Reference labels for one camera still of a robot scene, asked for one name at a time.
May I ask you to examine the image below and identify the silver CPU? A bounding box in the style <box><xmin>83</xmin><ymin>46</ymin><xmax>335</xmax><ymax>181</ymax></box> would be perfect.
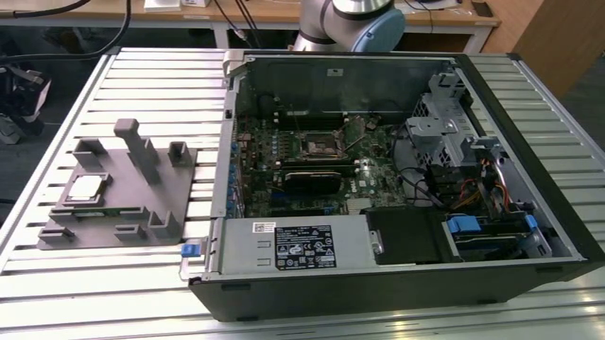
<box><xmin>67</xmin><ymin>176</ymin><xmax>106</xmax><ymax>202</ymax></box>

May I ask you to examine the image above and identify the white chair foot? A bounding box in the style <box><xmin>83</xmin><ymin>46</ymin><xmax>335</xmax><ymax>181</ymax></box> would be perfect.
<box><xmin>0</xmin><ymin>115</ymin><xmax>21</xmax><ymax>145</ymax></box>

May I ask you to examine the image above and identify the grey parts rack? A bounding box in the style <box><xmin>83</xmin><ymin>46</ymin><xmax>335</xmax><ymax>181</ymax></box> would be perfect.
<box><xmin>36</xmin><ymin>118</ymin><xmax>199</xmax><ymax>251</ymax></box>

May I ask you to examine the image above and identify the green RAM stick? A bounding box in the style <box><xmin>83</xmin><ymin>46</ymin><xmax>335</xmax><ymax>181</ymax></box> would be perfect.
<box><xmin>73</xmin><ymin>208</ymin><xmax>122</xmax><ymax>217</ymax></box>

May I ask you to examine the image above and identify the large white box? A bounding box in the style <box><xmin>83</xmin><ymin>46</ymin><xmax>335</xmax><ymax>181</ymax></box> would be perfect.
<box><xmin>144</xmin><ymin>0</ymin><xmax>183</xmax><ymax>13</ymax></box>

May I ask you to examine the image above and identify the black RAM slot bank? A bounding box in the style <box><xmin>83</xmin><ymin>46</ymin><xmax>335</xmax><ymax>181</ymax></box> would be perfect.
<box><xmin>278</xmin><ymin>109</ymin><xmax>346</xmax><ymax>130</ymax></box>

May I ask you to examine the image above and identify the grey power supply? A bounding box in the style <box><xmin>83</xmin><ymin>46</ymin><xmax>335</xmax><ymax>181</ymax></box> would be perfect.
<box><xmin>219</xmin><ymin>215</ymin><xmax>377</xmax><ymax>276</ymax></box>

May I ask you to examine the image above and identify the black expansion slot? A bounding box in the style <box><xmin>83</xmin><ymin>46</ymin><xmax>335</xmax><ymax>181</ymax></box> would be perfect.
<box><xmin>282</xmin><ymin>159</ymin><xmax>358</xmax><ymax>169</ymax></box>

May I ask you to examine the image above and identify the black graphics card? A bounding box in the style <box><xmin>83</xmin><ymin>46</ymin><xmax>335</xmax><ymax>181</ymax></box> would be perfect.
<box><xmin>281</xmin><ymin>169</ymin><xmax>342</xmax><ymax>195</ymax></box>

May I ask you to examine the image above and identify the green motherboard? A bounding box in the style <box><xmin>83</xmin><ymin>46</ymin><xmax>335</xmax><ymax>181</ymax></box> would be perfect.
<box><xmin>231</xmin><ymin>113</ymin><xmax>413</xmax><ymax>219</ymax></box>

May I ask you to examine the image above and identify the black open PC case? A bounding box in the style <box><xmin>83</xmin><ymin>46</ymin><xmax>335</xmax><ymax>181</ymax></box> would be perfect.
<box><xmin>179</xmin><ymin>47</ymin><xmax>605</xmax><ymax>323</ymax></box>

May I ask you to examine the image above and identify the grey metal drive cage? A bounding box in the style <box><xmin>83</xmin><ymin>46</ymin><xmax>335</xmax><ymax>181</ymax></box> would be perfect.
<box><xmin>405</xmin><ymin>70</ymin><xmax>474</xmax><ymax>167</ymax></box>

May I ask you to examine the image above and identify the black plastic disk bay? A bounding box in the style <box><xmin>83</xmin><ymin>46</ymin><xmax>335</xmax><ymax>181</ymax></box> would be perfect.
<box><xmin>366</xmin><ymin>207</ymin><xmax>462</xmax><ymax>266</ymax></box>

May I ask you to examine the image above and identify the blue disk carrier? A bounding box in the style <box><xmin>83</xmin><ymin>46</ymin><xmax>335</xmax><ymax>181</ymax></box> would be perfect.
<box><xmin>443</xmin><ymin>215</ymin><xmax>530</xmax><ymax>259</ymax></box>

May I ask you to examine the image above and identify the wooden cabinet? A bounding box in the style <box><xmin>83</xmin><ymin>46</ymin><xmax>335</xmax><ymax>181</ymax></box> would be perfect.
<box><xmin>481</xmin><ymin>0</ymin><xmax>605</xmax><ymax>100</ymax></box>

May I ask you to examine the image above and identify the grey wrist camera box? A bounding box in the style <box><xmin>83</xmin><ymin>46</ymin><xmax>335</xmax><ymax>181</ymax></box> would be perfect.
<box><xmin>25</xmin><ymin>69</ymin><xmax>52</xmax><ymax>123</ymax></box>

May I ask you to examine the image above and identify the thick black cable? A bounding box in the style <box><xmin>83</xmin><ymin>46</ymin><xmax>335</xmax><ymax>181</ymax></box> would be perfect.
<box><xmin>0</xmin><ymin>0</ymin><xmax>135</xmax><ymax>62</ymax></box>

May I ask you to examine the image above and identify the thin black cable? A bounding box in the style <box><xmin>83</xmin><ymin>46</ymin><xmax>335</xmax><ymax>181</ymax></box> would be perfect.
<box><xmin>212</xmin><ymin>0</ymin><xmax>267</xmax><ymax>49</ymax></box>

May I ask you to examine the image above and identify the black wire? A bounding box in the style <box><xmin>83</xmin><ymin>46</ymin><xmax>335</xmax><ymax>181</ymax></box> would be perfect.
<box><xmin>398</xmin><ymin>166</ymin><xmax>449</xmax><ymax>210</ymax></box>

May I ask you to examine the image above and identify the orange yellow wire bundle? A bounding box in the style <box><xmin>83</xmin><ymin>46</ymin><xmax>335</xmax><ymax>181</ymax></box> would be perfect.
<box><xmin>451</xmin><ymin>158</ymin><xmax>514</xmax><ymax>213</ymax></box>

